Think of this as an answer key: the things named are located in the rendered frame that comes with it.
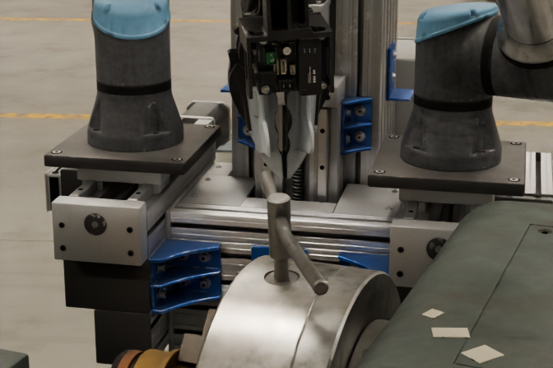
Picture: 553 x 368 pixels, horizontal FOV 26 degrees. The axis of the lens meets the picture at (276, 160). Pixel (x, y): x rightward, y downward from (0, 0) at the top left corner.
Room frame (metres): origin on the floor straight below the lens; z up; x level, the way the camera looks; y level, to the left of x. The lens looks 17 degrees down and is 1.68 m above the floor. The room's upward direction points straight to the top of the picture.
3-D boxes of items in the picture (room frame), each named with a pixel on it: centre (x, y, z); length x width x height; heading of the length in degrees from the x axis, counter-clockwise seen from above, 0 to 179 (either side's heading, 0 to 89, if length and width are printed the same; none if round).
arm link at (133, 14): (1.84, 0.22, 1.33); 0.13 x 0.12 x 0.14; 10
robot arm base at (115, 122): (1.83, 0.22, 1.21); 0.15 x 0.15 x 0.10
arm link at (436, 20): (1.72, -0.27, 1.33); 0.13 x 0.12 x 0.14; 61
